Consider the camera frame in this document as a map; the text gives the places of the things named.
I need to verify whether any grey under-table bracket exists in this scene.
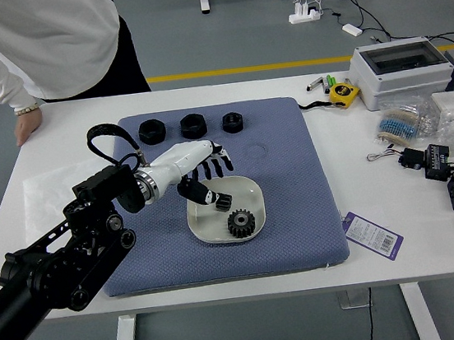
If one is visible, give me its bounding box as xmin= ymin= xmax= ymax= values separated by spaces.
xmin=336 ymin=286 xmax=374 ymax=311

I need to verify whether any purple barcode tag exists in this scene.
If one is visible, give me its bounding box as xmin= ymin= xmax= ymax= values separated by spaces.
xmin=339 ymin=205 xmax=408 ymax=268

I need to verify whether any white power strip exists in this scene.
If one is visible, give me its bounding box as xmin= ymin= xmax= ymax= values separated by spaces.
xmin=286 ymin=0 xmax=324 ymax=26

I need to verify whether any blue-grey quilted mat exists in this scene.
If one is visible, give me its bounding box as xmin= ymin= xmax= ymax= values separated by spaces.
xmin=81 ymin=90 xmax=353 ymax=300

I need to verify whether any person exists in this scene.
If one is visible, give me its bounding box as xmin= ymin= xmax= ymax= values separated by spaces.
xmin=0 ymin=0 xmax=153 ymax=120

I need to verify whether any black cable under table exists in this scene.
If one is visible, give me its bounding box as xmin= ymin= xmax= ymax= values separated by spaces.
xmin=360 ymin=286 xmax=378 ymax=340

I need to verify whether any black servo with wires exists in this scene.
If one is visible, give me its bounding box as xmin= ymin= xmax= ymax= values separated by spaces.
xmin=366 ymin=144 xmax=429 ymax=177

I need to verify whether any white power adapter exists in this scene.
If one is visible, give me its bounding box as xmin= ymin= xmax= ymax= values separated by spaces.
xmin=341 ymin=21 xmax=364 ymax=39

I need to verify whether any small black gear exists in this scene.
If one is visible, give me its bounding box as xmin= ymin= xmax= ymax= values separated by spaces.
xmin=213 ymin=192 xmax=235 ymax=214

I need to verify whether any large black hex nut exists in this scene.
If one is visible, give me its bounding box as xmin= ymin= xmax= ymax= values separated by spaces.
xmin=178 ymin=111 xmax=210 ymax=142
xmin=137 ymin=118 xmax=169 ymax=147

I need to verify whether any white electrical enclosure box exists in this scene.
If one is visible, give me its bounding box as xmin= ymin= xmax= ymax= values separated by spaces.
xmin=346 ymin=33 xmax=454 ymax=114

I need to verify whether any silver metal tool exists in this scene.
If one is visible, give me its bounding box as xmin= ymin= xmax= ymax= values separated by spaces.
xmin=305 ymin=77 xmax=327 ymax=93

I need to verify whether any big black gear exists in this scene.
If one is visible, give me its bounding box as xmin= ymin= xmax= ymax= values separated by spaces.
xmin=225 ymin=207 xmax=259 ymax=241

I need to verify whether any clear printed plastic bag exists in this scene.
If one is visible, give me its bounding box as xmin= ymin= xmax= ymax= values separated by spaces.
xmin=19 ymin=156 xmax=120 ymax=245

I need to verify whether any yellow tape measure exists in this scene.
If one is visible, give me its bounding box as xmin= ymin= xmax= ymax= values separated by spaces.
xmin=295 ymin=81 xmax=364 ymax=115

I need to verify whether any white square dish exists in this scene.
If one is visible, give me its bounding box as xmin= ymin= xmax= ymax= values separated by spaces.
xmin=181 ymin=172 xmax=270 ymax=249

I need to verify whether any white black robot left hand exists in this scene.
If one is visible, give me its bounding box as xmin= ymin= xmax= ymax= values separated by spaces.
xmin=145 ymin=136 xmax=239 ymax=213

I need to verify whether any person's hand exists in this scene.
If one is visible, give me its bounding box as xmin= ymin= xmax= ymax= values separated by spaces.
xmin=11 ymin=105 xmax=46 ymax=148

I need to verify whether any black electronic module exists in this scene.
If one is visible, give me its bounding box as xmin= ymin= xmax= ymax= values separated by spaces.
xmin=420 ymin=141 xmax=454 ymax=184

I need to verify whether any small black hex nut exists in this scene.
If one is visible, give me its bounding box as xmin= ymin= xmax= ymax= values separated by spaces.
xmin=220 ymin=110 xmax=247 ymax=135

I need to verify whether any bag of blue resistors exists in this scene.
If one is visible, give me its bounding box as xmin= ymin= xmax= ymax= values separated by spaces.
xmin=369 ymin=93 xmax=442 ymax=148

